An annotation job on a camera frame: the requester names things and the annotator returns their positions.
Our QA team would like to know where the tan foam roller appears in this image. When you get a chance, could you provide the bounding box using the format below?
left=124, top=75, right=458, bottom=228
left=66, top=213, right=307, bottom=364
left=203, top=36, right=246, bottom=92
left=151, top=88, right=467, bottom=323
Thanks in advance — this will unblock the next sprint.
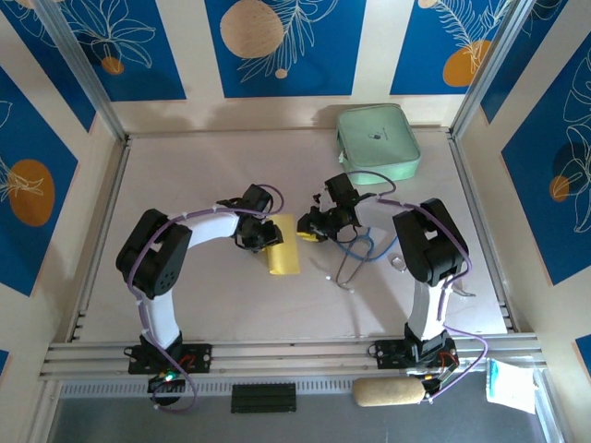
left=353, top=377, right=427, bottom=408

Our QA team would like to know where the perforated metal strip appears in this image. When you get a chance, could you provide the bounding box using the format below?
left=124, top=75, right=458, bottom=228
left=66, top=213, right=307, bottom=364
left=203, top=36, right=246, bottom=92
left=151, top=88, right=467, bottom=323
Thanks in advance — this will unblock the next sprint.
left=59, top=377, right=356, bottom=399

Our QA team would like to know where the circuit board with orange wires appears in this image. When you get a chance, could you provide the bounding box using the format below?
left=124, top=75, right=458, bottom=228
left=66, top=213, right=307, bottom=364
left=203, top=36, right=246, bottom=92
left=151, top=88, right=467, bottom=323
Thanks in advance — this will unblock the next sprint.
left=417, top=366, right=458, bottom=389

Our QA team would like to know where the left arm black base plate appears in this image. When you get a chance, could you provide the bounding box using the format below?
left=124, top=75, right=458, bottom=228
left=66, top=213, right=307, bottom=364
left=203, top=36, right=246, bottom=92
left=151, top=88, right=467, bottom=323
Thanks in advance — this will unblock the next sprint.
left=127, top=343, right=213, bottom=375

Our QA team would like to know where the circuit board with green light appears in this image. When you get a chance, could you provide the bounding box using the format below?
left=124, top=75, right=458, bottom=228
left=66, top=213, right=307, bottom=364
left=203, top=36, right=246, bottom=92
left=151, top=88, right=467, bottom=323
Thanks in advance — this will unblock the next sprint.
left=146, top=367, right=187, bottom=394

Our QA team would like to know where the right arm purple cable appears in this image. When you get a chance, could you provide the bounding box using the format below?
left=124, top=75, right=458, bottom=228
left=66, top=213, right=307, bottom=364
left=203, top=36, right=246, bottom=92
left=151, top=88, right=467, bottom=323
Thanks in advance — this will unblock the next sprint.
left=344, top=170, right=490, bottom=402

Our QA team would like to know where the aluminium frame post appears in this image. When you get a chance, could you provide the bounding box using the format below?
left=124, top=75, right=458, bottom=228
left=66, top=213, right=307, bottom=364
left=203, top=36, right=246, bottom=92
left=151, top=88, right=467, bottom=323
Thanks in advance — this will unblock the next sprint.
left=34, top=0, right=130, bottom=144
left=450, top=0, right=539, bottom=142

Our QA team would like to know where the white packet with blue print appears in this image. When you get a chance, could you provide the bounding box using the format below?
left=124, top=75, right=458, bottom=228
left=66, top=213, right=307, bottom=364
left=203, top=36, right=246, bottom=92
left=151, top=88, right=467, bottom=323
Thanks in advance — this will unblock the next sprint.
left=486, top=358, right=539, bottom=414

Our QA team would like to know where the aluminium side rail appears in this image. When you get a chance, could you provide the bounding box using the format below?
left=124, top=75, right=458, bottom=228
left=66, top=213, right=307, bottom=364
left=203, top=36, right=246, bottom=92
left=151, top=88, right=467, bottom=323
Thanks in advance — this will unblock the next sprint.
left=447, top=131, right=518, bottom=334
left=66, top=136, right=133, bottom=343

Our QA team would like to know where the mint green zip pouch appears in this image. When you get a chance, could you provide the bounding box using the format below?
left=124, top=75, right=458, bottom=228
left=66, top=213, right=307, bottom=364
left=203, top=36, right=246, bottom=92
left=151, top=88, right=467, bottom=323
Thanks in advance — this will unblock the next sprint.
left=335, top=102, right=422, bottom=186

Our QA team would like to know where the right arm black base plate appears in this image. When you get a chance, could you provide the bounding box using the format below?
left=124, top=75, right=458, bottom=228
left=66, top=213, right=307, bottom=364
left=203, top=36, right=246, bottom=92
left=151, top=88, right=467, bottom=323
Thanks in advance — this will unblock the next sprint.
left=368, top=339, right=458, bottom=370

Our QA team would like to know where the black ribbed block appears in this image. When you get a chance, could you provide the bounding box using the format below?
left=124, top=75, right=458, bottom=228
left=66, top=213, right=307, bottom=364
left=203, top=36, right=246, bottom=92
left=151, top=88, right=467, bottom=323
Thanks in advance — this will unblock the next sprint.
left=230, top=382, right=296, bottom=414

